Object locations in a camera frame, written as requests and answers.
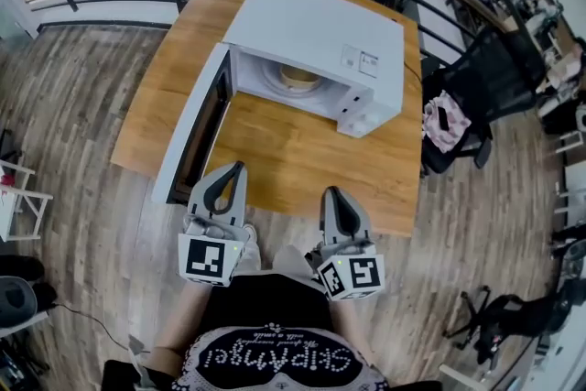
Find white folding chair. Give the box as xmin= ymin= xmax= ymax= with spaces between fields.
xmin=0 ymin=157 xmax=55 ymax=244

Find person's right forearm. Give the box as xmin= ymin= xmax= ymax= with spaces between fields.
xmin=327 ymin=295 xmax=372 ymax=363

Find black swivel chair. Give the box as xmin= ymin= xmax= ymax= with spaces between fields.
xmin=442 ymin=283 xmax=576 ymax=366

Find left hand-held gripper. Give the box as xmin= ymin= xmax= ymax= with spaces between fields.
xmin=177 ymin=160 xmax=252 ymax=288

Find pink patterned cloth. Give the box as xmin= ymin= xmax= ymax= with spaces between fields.
xmin=421 ymin=90 xmax=473 ymax=155

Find person's beige trousers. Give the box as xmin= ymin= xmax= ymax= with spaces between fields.
xmin=231 ymin=237 xmax=321 ymax=283

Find white microwave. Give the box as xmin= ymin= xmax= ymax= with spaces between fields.
xmin=150 ymin=0 xmax=407 ymax=206

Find beige bowl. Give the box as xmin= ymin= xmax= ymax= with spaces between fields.
xmin=278 ymin=62 xmax=321 ymax=91

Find person's black printed shirt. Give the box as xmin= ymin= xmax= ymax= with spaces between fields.
xmin=103 ymin=268 xmax=443 ymax=391

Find grey round appliance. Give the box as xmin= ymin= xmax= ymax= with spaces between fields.
xmin=0 ymin=277 xmax=38 ymax=330

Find black mesh office chair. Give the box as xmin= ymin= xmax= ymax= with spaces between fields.
xmin=419 ymin=25 xmax=547 ymax=176

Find person's left forearm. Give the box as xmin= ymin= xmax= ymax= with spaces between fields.
xmin=150 ymin=277 xmax=219 ymax=376

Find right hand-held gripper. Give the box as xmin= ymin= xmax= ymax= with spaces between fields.
xmin=305 ymin=186 xmax=386 ymax=302

